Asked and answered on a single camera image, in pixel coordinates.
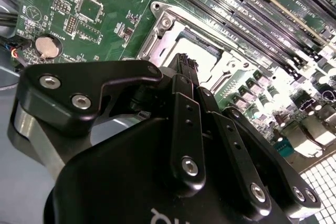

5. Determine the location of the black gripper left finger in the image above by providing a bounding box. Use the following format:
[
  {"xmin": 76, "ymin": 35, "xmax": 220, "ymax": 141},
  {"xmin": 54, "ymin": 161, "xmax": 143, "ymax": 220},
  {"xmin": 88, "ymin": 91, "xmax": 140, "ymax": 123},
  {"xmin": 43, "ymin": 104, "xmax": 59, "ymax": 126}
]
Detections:
[{"xmin": 7, "ymin": 54, "xmax": 207, "ymax": 198}]

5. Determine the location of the metal CPU socket cover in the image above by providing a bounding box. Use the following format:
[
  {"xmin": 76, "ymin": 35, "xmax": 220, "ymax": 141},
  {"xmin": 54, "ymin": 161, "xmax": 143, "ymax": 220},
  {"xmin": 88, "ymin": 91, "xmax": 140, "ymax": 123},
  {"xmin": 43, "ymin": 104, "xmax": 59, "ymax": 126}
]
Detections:
[{"xmin": 146, "ymin": 11, "xmax": 253, "ymax": 91}]

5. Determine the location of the silver CPU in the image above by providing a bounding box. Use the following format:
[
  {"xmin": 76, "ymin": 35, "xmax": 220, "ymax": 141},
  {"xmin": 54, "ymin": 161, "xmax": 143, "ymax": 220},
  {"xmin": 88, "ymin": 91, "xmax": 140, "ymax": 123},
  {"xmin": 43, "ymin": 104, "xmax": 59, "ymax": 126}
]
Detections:
[{"xmin": 180, "ymin": 36, "xmax": 224, "ymax": 82}]

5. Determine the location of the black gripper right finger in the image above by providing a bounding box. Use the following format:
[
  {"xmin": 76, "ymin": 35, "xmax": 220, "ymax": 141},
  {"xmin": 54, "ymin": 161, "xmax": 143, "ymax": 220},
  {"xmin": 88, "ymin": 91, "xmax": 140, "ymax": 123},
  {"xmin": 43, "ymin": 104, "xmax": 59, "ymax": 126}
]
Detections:
[{"xmin": 188, "ymin": 56, "xmax": 323, "ymax": 219}]

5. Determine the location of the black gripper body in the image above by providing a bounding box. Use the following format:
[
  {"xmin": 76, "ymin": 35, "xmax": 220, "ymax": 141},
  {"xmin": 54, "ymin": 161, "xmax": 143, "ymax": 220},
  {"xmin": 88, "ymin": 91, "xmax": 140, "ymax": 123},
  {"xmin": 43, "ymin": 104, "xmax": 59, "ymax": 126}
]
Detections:
[{"xmin": 43, "ymin": 117, "xmax": 320, "ymax": 224}]

